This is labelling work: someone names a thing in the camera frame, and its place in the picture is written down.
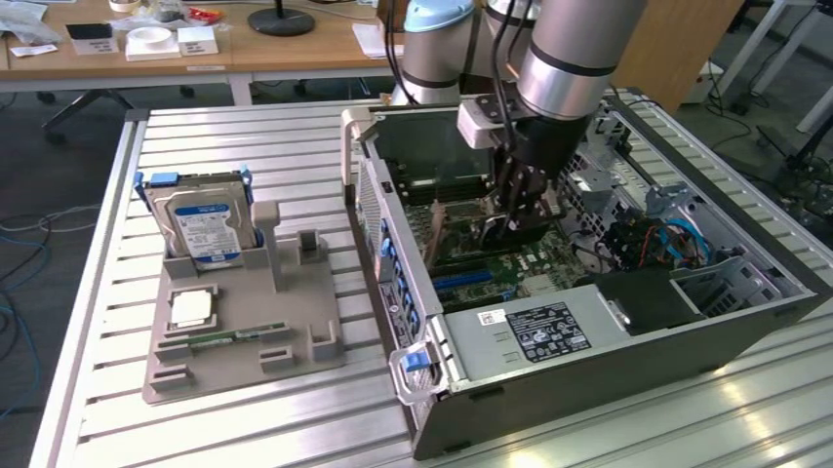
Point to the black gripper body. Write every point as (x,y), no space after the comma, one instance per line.
(550,141)

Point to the white box with label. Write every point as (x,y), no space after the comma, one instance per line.
(196,41)

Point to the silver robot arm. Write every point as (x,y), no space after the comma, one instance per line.
(572,49)

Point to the dark grey PC case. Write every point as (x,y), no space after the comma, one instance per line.
(586,390)

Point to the black chair base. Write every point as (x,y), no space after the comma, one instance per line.
(84,105)

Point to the blue expansion slot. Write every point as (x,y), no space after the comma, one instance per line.
(462,280)

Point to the white box black top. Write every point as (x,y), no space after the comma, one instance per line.
(91,36)

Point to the grey power supply unit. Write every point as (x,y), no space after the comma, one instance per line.
(475,341)

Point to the black round lamp base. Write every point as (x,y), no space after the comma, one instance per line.
(280,22)

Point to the green motherboard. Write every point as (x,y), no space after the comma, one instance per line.
(514,273)

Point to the grey parts rack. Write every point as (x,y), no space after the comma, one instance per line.
(260,312)

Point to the wooden desk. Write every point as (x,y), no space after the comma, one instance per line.
(292,53)

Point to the white paper label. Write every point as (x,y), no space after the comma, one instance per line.
(32,50)

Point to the clear plastic bag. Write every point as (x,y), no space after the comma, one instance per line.
(25,24)

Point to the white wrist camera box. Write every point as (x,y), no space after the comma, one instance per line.
(478,127)

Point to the white paper stack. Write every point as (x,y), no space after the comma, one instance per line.
(371,41)

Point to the white tape roll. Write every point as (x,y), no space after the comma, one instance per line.
(148,35)

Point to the small red item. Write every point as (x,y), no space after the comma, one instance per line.
(201,15)

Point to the silver drive cage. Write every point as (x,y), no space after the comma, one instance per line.
(604,195)

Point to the wooden cabinet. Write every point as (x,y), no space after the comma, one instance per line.
(683,49)

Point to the silver disk bay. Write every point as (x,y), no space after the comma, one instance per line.
(729,283)

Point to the black stand base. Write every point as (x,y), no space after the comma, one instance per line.
(803,151)

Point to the white desk frame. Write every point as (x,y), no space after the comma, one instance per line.
(783,49)

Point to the flat white box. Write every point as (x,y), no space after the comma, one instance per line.
(152,54)

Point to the silver CPU chip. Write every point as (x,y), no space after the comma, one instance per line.
(189,309)

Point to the brown cardboard box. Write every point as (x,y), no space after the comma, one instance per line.
(380,14)

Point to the beige tape roll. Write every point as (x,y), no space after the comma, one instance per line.
(121,5)

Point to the hard disk with blue bracket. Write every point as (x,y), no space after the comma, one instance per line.
(195,229)

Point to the black graphics card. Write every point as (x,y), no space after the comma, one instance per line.
(534,234)

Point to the green RAM stick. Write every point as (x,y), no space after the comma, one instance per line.
(227,338)

